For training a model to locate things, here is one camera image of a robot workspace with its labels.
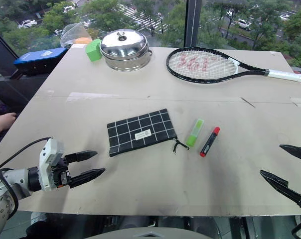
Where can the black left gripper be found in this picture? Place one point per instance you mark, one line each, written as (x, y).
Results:
(60, 173)

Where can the black checkered pencil pouch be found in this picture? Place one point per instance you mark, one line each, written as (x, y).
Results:
(140, 132)

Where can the black pen with red ends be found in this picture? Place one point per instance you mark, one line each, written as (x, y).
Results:
(209, 142)

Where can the green highlighter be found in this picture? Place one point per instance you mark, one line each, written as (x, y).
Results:
(194, 133)

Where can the bystander bare hand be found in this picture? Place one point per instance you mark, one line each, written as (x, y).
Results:
(2, 123)

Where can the black and white tennis racket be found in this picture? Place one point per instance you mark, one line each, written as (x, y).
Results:
(282, 74)

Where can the grey rounded shape below table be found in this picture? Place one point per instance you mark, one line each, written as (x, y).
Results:
(150, 234)

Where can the stainless steel pot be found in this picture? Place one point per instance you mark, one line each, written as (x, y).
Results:
(130, 63)

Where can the green box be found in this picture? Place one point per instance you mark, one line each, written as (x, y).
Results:
(93, 51)

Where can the blue and black device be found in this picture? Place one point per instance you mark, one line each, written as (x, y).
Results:
(38, 58)

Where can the orange object in bag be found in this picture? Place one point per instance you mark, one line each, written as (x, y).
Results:
(82, 40)

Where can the domed steel pot lid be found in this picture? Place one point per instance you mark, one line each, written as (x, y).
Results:
(123, 44)

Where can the clear plastic bag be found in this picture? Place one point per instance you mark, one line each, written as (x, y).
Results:
(70, 31)

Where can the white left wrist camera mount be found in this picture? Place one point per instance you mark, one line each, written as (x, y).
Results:
(47, 161)

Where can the black slanted window frame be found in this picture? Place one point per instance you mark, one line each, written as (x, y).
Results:
(1, 49)

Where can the black window frame post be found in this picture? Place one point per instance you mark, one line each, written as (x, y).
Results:
(193, 22)

